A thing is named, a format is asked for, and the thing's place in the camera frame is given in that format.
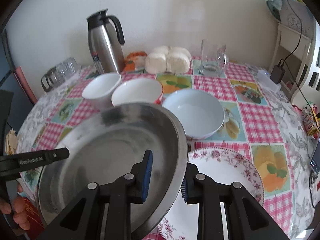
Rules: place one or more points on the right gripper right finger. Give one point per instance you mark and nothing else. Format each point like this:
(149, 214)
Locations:
(245, 217)

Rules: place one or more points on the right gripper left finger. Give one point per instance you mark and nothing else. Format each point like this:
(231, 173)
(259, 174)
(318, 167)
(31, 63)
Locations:
(104, 207)

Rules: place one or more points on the floral pink rimmed plate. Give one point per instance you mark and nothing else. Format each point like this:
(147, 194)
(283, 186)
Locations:
(223, 165)

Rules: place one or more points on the stainless steel round pan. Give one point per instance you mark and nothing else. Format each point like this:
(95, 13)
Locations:
(105, 147)

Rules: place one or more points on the light blue floral bowl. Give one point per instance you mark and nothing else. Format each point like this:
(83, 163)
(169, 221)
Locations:
(200, 113)

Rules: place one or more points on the white square bowl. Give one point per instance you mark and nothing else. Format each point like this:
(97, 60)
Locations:
(99, 91)

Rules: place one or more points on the red rimmed white bowl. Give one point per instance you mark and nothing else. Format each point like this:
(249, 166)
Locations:
(138, 90)

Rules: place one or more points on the left human hand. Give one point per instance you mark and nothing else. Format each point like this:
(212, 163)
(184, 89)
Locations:
(20, 215)

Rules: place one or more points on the crumpled beige paper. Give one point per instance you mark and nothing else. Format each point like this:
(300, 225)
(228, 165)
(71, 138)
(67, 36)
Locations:
(11, 142)

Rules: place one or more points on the smartphone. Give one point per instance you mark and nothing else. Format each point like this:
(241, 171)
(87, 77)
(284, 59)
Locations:
(315, 160)

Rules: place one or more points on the small glass teapot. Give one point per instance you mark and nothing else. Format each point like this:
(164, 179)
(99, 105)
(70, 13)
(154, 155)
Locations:
(51, 80)

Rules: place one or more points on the pink checkered fruit tablecloth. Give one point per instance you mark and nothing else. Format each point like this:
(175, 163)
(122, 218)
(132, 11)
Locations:
(262, 125)

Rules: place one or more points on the tray of glass cups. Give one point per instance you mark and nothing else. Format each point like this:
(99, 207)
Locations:
(67, 68)

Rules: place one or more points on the colourful snack tube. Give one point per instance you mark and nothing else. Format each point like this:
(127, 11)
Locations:
(309, 121)

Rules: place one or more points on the white power strip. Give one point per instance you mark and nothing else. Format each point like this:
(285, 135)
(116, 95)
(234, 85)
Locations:
(264, 78)

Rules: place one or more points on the black power adapter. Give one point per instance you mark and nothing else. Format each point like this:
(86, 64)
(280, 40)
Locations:
(277, 74)

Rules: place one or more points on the stainless steel thermos jug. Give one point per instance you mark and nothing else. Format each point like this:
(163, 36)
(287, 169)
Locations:
(105, 41)

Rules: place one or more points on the orange snack packet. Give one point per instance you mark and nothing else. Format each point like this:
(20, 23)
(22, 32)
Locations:
(135, 61)

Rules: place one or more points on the clear glass mug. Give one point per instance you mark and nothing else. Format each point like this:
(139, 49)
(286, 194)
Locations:
(214, 60)

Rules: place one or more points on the white shelf unit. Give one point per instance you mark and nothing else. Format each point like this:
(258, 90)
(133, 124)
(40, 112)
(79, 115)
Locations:
(297, 50)

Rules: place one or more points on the bag of white buns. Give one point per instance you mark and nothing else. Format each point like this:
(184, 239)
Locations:
(164, 59)

